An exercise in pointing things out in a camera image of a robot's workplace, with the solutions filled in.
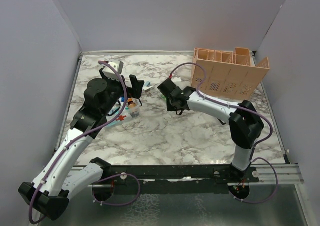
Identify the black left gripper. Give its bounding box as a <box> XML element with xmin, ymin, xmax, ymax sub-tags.
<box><xmin>100</xmin><ymin>68</ymin><xmax>145</xmax><ymax>115</ymax></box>

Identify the brown bottle orange cap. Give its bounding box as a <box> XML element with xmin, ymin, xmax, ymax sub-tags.
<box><xmin>127</xmin><ymin>98</ymin><xmax>140</xmax><ymax>118</ymax></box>

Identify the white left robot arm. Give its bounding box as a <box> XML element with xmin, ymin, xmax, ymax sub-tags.
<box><xmin>18</xmin><ymin>69</ymin><xmax>145</xmax><ymax>224</ymax></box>

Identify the clear plastic kit box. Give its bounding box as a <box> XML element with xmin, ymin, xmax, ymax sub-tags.
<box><xmin>106</xmin><ymin>98</ymin><xmax>143</xmax><ymax>128</ymax></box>

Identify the clear plastic kit lid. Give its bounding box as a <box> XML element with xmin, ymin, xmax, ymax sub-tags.
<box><xmin>218</xmin><ymin>118</ymin><xmax>226</xmax><ymax>125</ymax></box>

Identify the white blue nail clipper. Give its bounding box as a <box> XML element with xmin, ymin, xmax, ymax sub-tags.
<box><xmin>143</xmin><ymin>81</ymin><xmax>154</xmax><ymax>92</ymax></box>

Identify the peach plastic organizer basket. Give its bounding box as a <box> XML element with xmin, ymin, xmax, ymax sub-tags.
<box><xmin>190</xmin><ymin>47</ymin><xmax>270</xmax><ymax>100</ymax></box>

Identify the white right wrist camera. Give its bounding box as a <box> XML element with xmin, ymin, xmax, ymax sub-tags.
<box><xmin>171</xmin><ymin>77</ymin><xmax>182</xmax><ymax>82</ymax></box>

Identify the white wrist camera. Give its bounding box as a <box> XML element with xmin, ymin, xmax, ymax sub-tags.
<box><xmin>99</xmin><ymin>60</ymin><xmax>124</xmax><ymax>81</ymax></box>
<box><xmin>171</xmin><ymin>77</ymin><xmax>182</xmax><ymax>82</ymax></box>

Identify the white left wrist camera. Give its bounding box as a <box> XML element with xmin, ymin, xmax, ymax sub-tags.
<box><xmin>99</xmin><ymin>60</ymin><xmax>124</xmax><ymax>81</ymax></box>

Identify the black mounting rail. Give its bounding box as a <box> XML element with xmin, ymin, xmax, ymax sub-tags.
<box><xmin>92</xmin><ymin>163</ymin><xmax>259</xmax><ymax>199</ymax></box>

